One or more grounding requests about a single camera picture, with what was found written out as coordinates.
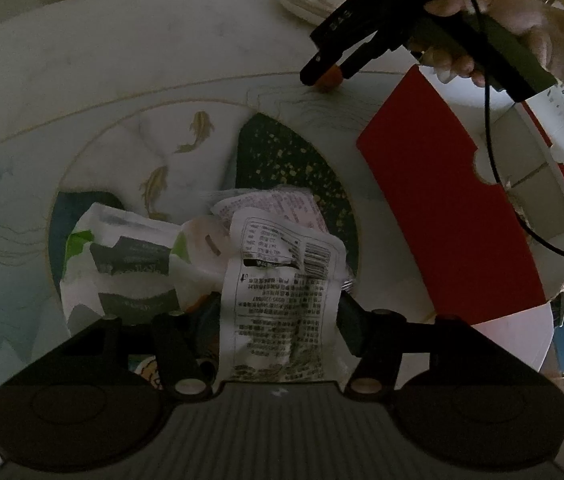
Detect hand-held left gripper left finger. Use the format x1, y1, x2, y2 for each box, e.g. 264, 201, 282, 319
62, 300, 223, 403

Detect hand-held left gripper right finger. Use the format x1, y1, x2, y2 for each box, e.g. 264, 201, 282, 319
337, 290, 508, 403

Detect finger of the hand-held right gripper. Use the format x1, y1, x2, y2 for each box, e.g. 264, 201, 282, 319
299, 30, 388, 87
309, 0, 408, 53

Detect small orange ball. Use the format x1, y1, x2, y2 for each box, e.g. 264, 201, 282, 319
318, 67, 344, 94

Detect white printed barcode packet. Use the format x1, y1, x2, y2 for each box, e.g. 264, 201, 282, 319
222, 204, 349, 385

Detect red and white cardboard box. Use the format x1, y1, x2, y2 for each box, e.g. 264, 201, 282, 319
356, 65, 564, 326

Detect person's right hand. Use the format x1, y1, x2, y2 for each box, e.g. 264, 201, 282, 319
418, 0, 564, 92

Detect cartoon print packet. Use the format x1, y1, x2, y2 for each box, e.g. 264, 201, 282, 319
132, 357, 165, 392

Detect green and white packet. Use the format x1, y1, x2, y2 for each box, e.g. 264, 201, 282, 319
59, 202, 190, 337

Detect pink printed packet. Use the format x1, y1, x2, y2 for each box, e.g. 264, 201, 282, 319
210, 186, 331, 237

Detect black cable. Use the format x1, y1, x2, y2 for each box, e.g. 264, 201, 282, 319
459, 0, 564, 263

